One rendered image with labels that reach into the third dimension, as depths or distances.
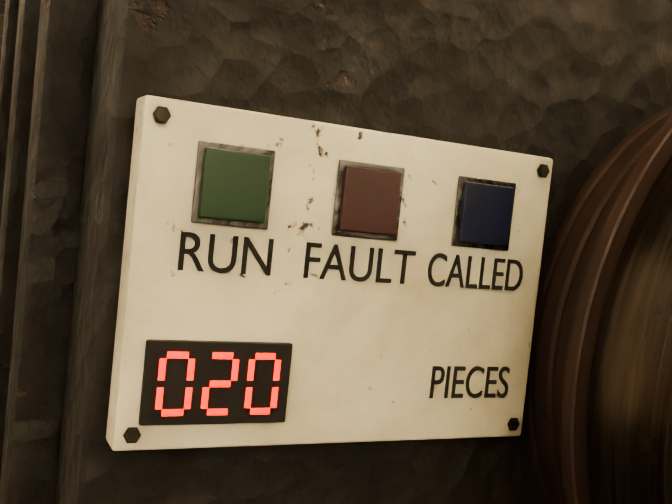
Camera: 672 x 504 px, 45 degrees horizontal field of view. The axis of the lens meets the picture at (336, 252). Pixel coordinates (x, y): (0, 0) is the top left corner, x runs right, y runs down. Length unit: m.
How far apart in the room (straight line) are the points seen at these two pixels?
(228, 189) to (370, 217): 0.08
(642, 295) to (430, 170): 0.14
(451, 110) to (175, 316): 0.21
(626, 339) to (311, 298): 0.17
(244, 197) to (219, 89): 0.06
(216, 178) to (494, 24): 0.21
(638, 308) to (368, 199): 0.16
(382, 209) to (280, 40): 0.11
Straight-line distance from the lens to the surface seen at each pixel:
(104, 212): 0.44
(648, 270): 0.46
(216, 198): 0.42
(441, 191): 0.48
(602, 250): 0.47
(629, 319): 0.46
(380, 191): 0.46
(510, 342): 0.53
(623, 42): 0.61
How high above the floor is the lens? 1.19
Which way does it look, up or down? 3 degrees down
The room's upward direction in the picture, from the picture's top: 6 degrees clockwise
